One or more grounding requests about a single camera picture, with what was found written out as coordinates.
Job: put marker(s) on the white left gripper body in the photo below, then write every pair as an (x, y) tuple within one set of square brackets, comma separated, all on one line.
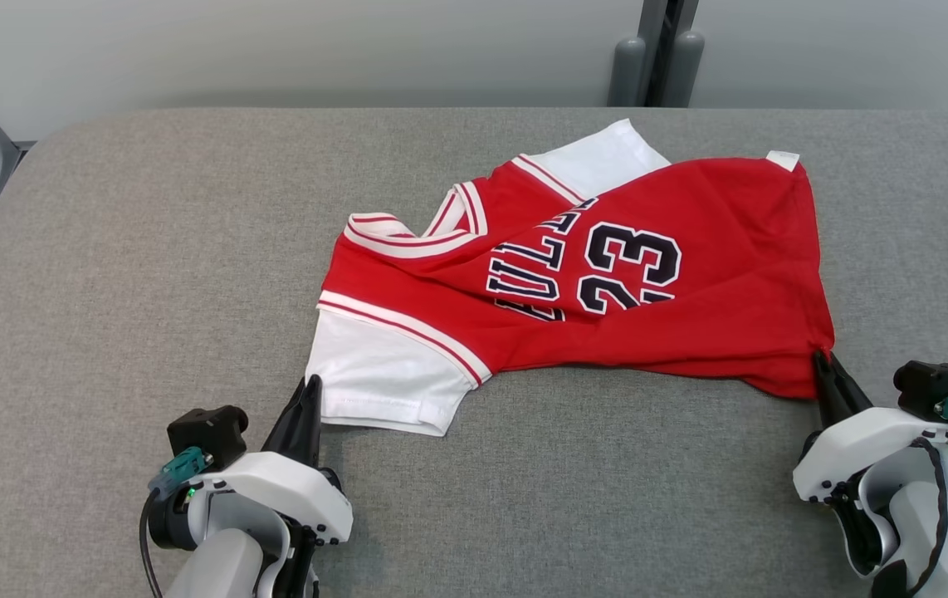
[(291, 490)]

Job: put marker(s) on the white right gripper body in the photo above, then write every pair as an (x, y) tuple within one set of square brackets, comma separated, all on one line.
[(856, 444)]

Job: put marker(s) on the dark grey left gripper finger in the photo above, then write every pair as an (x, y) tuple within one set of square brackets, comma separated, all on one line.
[(295, 428), (317, 415)]

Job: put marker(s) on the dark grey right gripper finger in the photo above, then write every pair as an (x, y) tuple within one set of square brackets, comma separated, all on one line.
[(847, 399), (826, 399)]

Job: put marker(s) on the red white basketball jersey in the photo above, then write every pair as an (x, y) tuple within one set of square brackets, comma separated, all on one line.
[(731, 274)]

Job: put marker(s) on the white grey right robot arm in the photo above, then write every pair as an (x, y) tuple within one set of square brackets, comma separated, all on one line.
[(930, 531)]

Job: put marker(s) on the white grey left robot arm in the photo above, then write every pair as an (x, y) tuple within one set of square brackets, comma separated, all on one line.
[(225, 556)]

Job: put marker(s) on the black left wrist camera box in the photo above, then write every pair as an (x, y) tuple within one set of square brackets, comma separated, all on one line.
[(208, 432)]

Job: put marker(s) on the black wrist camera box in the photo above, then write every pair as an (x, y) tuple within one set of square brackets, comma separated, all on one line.
[(935, 386), (208, 432)]

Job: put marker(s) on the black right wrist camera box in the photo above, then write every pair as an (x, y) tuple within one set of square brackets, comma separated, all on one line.
[(935, 386)]

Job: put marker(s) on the grey metal partition post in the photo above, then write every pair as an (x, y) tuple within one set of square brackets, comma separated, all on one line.
[(657, 50)]

